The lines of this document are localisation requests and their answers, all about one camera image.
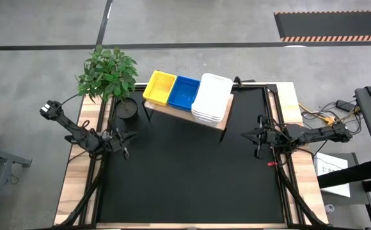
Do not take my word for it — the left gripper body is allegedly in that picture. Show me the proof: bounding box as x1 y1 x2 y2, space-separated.
104 127 131 160

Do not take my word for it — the yellow plastic basket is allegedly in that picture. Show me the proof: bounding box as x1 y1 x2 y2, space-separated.
143 70 177 105
143 92 169 107

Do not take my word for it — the yellow cable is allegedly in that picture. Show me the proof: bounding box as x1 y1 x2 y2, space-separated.
300 103 336 126

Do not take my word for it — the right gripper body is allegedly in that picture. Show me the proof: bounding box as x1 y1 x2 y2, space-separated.
255 114 284 160

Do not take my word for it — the green plant black pot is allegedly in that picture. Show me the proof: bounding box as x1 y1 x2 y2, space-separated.
75 43 140 121

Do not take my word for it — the black aluminium table frame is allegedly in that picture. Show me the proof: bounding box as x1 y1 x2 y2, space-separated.
52 81 329 229

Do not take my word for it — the white cardboard box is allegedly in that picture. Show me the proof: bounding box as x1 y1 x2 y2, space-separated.
313 151 351 198

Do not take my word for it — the black floor mat striped edge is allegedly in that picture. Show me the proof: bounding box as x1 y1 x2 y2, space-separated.
274 10 371 43

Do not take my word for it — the black power adapter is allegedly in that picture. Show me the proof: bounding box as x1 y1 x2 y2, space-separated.
335 99 353 112

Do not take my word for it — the grey desk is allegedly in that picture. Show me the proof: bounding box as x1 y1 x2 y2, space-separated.
0 143 33 230

